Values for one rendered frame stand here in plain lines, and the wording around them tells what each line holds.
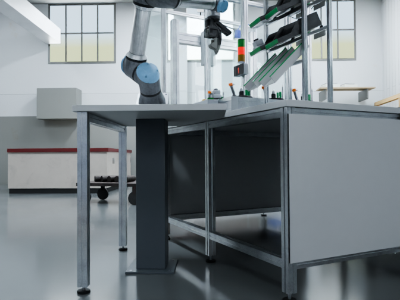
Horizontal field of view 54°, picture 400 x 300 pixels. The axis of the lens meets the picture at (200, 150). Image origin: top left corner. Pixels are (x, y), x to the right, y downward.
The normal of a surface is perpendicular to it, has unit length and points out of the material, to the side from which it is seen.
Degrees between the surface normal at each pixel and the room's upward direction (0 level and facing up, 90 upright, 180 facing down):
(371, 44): 90
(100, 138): 90
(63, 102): 90
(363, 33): 90
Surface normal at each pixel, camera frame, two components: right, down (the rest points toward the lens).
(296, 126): 0.44, -0.02
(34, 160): -0.03, -0.02
